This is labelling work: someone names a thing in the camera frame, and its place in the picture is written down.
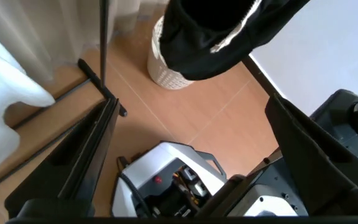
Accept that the black garment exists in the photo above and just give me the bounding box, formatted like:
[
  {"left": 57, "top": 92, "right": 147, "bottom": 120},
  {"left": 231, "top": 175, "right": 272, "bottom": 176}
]
[{"left": 158, "top": 0, "right": 311, "bottom": 82}]

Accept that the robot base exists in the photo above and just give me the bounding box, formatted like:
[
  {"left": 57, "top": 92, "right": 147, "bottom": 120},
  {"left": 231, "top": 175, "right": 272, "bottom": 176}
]
[{"left": 109, "top": 88, "right": 358, "bottom": 218}]

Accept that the black clothes rack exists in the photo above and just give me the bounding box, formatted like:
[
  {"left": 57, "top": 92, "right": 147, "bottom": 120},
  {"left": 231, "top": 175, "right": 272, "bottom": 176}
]
[{"left": 0, "top": 0, "right": 129, "bottom": 197}]

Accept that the white laundry basket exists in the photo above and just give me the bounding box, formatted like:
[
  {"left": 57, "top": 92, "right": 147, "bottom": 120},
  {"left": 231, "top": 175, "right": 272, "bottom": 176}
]
[{"left": 146, "top": 15, "right": 196, "bottom": 91}]

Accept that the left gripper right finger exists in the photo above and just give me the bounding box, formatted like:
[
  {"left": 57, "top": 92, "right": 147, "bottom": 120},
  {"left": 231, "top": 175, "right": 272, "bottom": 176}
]
[{"left": 264, "top": 93, "right": 358, "bottom": 217}]

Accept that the beige curtain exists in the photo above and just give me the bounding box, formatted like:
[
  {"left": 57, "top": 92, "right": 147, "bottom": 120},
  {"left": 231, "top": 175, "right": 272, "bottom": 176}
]
[{"left": 0, "top": 0, "right": 170, "bottom": 85}]

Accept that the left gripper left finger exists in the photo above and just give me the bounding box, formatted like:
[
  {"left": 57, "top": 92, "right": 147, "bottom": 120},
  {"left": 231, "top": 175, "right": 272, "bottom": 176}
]
[{"left": 4, "top": 97, "right": 121, "bottom": 218}]

